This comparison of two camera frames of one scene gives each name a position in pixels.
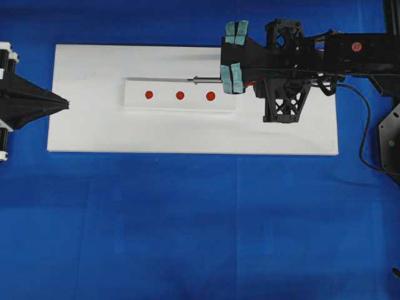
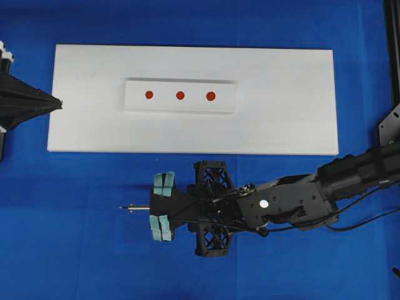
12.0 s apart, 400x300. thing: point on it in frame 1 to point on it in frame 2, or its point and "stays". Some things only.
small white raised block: [149, 95] stays
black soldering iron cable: [328, 85] to [290, 227]
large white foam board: [169, 99] stays
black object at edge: [396, 271] stays
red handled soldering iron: [197, 80] to [136, 207]
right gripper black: [281, 70] to [214, 209]
